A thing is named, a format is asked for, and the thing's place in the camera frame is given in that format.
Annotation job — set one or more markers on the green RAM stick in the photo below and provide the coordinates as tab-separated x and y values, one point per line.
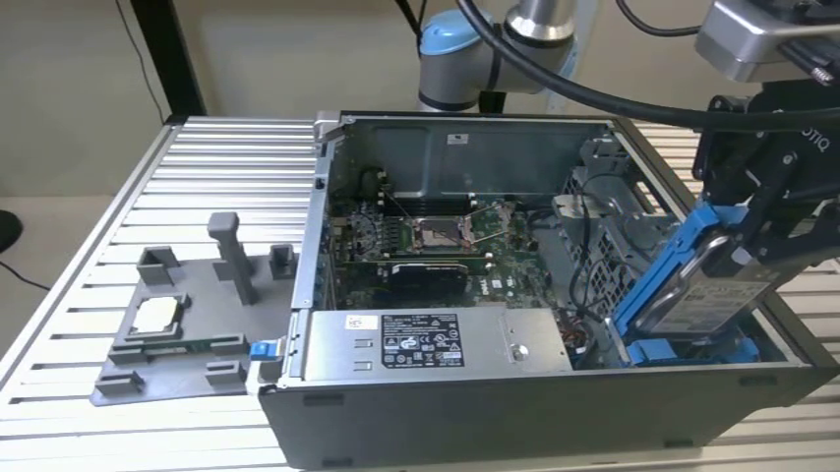
190	345

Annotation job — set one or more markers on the black upright post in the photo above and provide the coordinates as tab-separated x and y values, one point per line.
176	59

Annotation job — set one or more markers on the blue case latch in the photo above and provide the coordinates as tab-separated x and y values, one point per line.
261	351

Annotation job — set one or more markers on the metal disk bay cage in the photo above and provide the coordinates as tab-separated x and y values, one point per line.
610	255

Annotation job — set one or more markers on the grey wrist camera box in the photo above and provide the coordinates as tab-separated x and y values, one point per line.
741	44

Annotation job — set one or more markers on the grey parts rack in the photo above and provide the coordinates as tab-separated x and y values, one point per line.
196	314

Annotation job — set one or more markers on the hard disk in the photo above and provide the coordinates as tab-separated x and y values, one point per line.
709	305

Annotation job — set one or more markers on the silver CPU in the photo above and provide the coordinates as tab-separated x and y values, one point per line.
158	314

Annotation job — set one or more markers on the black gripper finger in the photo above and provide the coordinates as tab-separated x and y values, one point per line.
781	231
725	162

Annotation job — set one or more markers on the black RAM slot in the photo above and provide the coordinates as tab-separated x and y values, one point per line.
433	254
426	202

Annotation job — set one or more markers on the black round object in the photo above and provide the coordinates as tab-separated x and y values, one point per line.
8	231

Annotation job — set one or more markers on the blue disk carrier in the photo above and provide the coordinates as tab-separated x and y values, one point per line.
649	351

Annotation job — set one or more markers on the green motherboard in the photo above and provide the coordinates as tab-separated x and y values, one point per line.
512	255

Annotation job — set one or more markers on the silver power supply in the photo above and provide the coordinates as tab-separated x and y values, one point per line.
485	344

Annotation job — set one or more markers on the thin locking lever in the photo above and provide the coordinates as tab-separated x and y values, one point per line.
398	204

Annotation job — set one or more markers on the dark grey PC case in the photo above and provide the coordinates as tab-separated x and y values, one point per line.
460	418

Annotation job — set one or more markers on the black graphics card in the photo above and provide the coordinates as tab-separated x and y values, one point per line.
426	282

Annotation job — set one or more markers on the CPU socket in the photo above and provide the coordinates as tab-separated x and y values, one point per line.
435	236

